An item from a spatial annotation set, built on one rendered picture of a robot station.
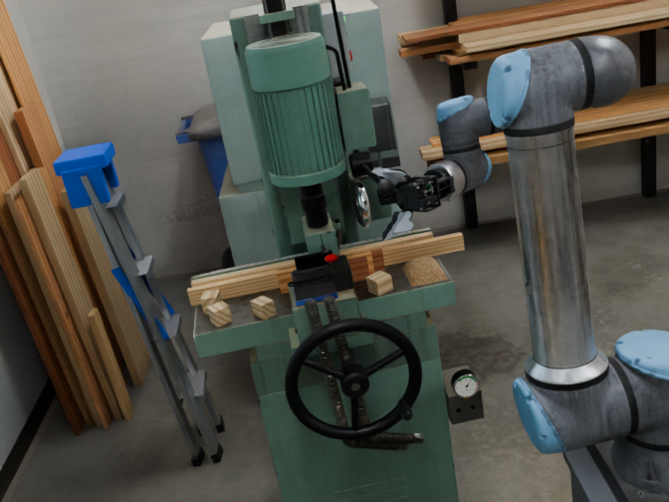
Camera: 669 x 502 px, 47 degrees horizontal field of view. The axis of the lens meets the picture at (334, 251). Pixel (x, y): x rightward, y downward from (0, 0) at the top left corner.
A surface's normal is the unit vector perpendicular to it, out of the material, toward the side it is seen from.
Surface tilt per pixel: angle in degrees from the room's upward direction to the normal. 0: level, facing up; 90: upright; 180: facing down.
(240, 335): 90
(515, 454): 0
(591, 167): 90
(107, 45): 90
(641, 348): 4
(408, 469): 90
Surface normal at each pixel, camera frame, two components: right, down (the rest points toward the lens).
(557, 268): -0.14, 0.35
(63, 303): 0.98, -0.21
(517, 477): -0.17, -0.91
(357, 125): 0.12, 0.37
